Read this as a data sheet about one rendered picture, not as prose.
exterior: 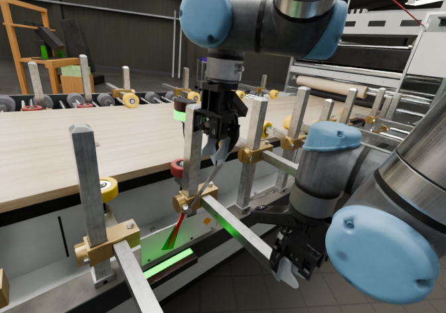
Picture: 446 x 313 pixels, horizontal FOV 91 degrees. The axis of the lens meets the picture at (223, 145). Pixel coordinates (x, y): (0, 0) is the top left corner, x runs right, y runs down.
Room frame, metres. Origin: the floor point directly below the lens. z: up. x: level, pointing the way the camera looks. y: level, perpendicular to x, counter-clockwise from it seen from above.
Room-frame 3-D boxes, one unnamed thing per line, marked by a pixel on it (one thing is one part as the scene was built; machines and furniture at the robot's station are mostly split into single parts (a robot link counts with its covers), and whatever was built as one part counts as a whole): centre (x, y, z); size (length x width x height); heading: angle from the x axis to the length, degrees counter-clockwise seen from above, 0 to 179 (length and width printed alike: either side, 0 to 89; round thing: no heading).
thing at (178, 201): (0.56, 0.07, 0.85); 0.14 x 0.06 x 0.05; 133
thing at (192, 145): (0.54, 0.08, 0.90); 0.04 x 0.04 x 0.48; 43
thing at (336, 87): (2.54, -1.29, 1.05); 1.43 x 0.12 x 0.12; 43
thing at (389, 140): (1.16, -0.77, 0.95); 0.37 x 0.03 x 0.03; 43
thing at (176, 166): (0.65, 0.13, 0.85); 0.08 x 0.08 x 0.11
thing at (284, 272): (0.32, -0.16, 0.86); 0.06 x 0.03 x 0.09; 43
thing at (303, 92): (0.88, -0.29, 0.94); 0.04 x 0.04 x 0.48; 43
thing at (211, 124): (0.48, 0.02, 1.15); 0.09 x 0.08 x 0.12; 153
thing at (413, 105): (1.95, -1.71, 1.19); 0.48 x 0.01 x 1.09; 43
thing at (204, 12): (0.38, 0.02, 1.31); 0.11 x 0.11 x 0.08; 77
